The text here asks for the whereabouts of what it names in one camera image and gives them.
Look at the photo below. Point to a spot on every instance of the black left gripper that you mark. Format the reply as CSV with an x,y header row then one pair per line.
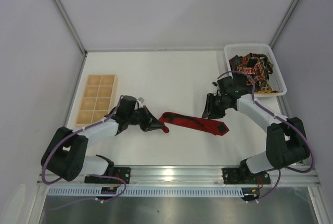
x,y
145,119

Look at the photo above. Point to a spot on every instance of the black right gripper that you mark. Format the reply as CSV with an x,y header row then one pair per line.
x,y
213,103

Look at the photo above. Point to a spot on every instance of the red necktie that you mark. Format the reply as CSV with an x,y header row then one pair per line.
x,y
213,127

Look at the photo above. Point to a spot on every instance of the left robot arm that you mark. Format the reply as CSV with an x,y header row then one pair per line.
x,y
65,157

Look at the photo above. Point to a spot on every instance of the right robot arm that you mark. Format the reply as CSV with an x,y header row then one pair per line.
x,y
286,142

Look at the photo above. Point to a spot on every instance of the patterned dark ties pile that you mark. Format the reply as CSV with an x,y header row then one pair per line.
x,y
258,67

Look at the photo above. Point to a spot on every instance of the wooden compartment box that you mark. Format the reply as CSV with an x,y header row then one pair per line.
x,y
98,98

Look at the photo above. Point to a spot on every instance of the white plastic basket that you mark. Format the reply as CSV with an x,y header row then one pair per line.
x,y
276,80

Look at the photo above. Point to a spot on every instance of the aluminium mounting rail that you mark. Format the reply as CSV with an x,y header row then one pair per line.
x,y
210,175

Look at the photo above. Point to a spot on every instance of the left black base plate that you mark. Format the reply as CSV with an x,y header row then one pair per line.
x,y
114,183

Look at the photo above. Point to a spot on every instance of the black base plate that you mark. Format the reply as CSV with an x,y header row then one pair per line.
x,y
241,175
114,183

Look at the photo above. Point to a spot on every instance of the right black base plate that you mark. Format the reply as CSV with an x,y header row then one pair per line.
x,y
241,175

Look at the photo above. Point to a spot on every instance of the white slotted cable duct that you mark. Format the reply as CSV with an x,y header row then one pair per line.
x,y
137,191

